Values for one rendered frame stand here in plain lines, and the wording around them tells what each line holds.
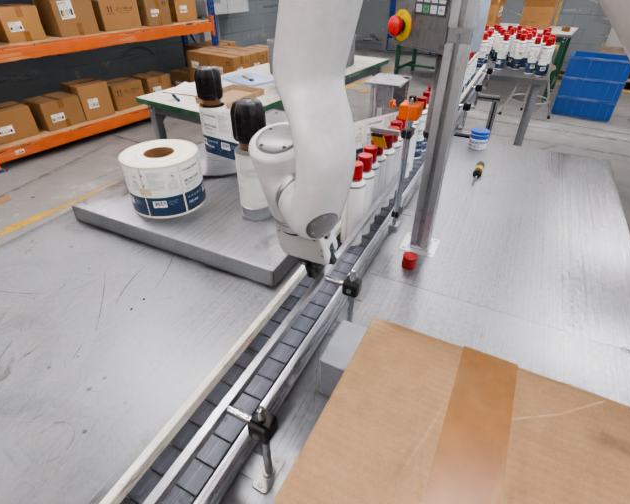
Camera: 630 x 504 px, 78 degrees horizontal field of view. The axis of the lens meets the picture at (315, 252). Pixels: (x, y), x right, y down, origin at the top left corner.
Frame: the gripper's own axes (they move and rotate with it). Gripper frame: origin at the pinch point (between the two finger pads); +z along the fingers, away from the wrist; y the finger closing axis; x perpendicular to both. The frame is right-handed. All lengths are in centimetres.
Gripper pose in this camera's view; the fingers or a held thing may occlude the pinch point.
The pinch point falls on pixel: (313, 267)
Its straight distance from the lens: 78.0
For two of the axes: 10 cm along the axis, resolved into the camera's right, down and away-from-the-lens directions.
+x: -4.2, 7.7, -4.8
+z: 1.5, 5.8, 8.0
